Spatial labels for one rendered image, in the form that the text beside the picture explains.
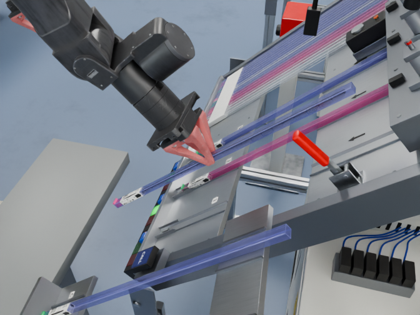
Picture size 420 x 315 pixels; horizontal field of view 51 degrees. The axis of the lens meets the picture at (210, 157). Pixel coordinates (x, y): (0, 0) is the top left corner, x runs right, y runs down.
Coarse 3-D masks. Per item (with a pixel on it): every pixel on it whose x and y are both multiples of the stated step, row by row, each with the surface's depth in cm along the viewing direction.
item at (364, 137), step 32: (352, 64) 81; (384, 64) 73; (352, 96) 73; (384, 96) 66; (320, 128) 73; (352, 128) 67; (384, 128) 61; (352, 160) 61; (384, 160) 57; (416, 160) 53; (320, 192) 61
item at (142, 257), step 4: (140, 252) 78; (144, 252) 77; (148, 252) 76; (136, 256) 78; (140, 256) 77; (144, 256) 76; (148, 256) 75; (136, 260) 77; (140, 260) 76; (144, 260) 75; (132, 264) 77; (136, 264) 76; (140, 264) 75
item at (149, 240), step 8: (216, 88) 124; (208, 104) 119; (184, 160) 103; (184, 176) 101; (176, 184) 98; (168, 192) 96; (176, 192) 97; (168, 200) 95; (160, 208) 92; (168, 208) 94; (160, 216) 91; (152, 224) 89; (160, 224) 90; (152, 232) 88; (144, 240) 87; (152, 240) 88; (144, 248) 85
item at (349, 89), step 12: (348, 84) 55; (324, 96) 57; (336, 96) 55; (348, 96) 55; (300, 108) 59; (312, 108) 58; (276, 120) 62; (288, 120) 60; (252, 132) 64; (264, 132) 63; (228, 144) 67; (240, 144) 65; (216, 156) 68; (180, 168) 74; (192, 168) 72; (156, 180) 78; (168, 180) 75; (144, 192) 80; (120, 204) 84
